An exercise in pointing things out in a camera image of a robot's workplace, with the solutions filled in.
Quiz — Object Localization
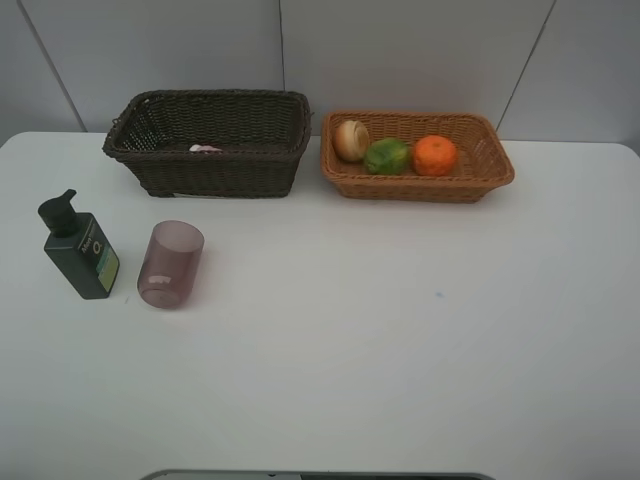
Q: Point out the orange mandarin fruit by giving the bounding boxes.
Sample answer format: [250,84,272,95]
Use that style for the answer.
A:
[412,135,458,177]

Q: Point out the dark green pump bottle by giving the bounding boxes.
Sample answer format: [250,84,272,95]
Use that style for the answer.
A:
[38,189,120,300]

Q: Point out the red orange peach fruit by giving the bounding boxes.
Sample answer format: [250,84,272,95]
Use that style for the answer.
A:
[333,120,370,163]

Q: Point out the translucent purple plastic cup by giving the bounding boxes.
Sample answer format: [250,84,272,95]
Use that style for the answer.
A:
[137,220,205,309]

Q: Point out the green lime fruit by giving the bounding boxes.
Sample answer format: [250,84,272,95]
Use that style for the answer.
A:
[364,137,410,175]

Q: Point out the dark brown wicker basket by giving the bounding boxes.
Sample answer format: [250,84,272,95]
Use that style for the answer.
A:
[103,89,311,199]

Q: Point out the tan wicker basket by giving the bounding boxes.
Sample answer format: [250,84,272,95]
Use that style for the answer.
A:
[321,110,515,203]

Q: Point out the pink lotion bottle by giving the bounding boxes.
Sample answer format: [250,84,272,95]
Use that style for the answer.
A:
[189,144,223,152]

